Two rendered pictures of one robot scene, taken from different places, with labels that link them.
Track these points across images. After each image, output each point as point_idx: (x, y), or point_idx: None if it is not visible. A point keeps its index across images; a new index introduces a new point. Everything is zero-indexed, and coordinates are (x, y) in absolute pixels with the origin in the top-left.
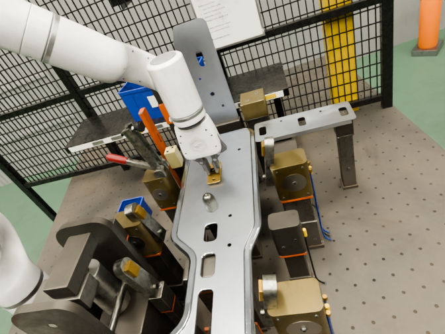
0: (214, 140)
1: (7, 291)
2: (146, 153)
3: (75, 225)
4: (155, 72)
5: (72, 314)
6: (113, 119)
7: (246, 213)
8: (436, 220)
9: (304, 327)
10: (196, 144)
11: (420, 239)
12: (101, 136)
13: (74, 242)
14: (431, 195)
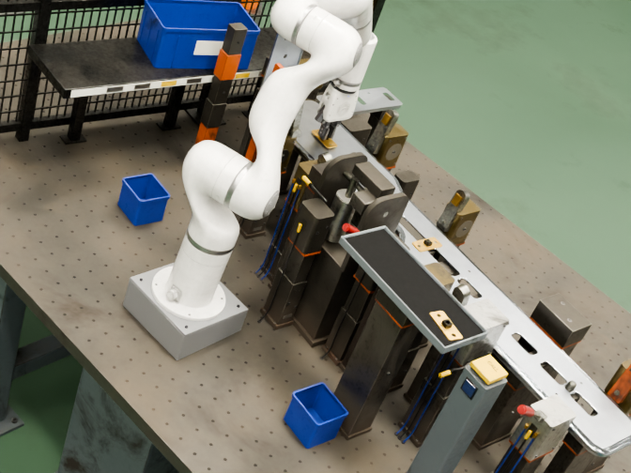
0: (354, 107)
1: (238, 231)
2: (300, 110)
3: (352, 157)
4: (367, 45)
5: (406, 202)
6: (104, 57)
7: (381, 171)
8: (436, 201)
9: (466, 226)
10: (342, 108)
11: (433, 214)
12: (119, 80)
13: (365, 166)
14: (423, 183)
